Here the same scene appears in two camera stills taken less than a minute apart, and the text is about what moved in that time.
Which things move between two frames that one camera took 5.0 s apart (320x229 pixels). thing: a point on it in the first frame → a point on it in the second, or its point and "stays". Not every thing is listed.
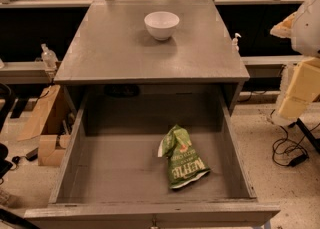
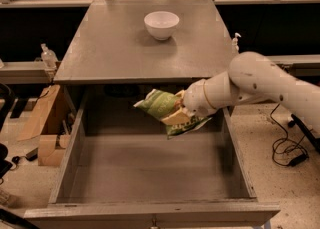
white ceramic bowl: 161,25 stays
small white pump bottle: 235,47 stays
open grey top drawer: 110,175 stays
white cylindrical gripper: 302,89 → 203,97
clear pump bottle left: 48,57 stays
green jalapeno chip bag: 183,166 → 160,103
